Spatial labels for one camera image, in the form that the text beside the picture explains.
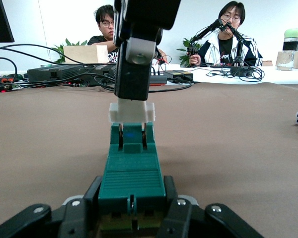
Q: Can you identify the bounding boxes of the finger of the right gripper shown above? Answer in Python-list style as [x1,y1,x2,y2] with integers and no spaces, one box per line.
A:
[113,0,127,47]
[113,0,182,101]

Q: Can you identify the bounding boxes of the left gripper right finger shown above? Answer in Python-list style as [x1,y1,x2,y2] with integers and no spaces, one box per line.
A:
[161,175,265,238]

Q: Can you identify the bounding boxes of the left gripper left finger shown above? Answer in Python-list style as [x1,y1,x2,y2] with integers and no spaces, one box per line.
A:
[0,175,102,238]

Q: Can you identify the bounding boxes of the person in black t-shirt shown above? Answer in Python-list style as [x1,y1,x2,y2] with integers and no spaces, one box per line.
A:
[87,4,168,64]

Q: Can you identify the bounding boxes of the short black power supply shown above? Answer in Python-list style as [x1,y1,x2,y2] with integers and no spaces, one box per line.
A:
[89,63,117,79]

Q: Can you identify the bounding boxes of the plain black adapter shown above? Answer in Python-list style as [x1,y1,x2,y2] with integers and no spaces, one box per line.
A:
[149,75,168,86]

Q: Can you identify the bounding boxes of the green potted plant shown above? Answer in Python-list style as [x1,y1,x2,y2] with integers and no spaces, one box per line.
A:
[51,37,88,63]
[176,36,203,60]

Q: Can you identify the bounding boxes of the black adapter yellow label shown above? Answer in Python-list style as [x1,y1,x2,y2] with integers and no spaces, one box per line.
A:
[163,69,194,83]

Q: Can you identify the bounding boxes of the long black power supply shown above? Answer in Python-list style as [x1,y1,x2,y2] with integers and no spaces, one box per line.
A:
[27,64,90,82]

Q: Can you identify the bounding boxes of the brown table cover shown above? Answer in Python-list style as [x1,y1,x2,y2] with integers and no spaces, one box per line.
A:
[0,82,298,238]

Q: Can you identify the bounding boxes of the person in striped jacket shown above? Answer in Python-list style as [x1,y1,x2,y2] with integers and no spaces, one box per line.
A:
[188,0,264,67]

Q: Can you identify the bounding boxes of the orange device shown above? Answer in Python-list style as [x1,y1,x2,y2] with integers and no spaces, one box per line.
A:
[0,75,17,84]

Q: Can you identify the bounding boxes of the white table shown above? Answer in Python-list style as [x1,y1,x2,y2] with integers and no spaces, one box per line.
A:
[163,63,298,85]

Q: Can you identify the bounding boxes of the clear glass cup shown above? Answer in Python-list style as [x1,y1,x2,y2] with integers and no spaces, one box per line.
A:
[275,50,296,70]

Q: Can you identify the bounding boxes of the black bottle green lid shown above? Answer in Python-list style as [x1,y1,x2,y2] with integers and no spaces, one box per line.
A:
[282,27,298,52]

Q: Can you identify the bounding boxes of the long black cable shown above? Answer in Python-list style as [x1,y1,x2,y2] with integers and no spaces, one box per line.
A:
[0,43,90,69]

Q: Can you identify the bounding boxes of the tangled black cables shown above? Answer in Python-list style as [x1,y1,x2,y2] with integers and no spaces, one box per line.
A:
[205,65,266,82]

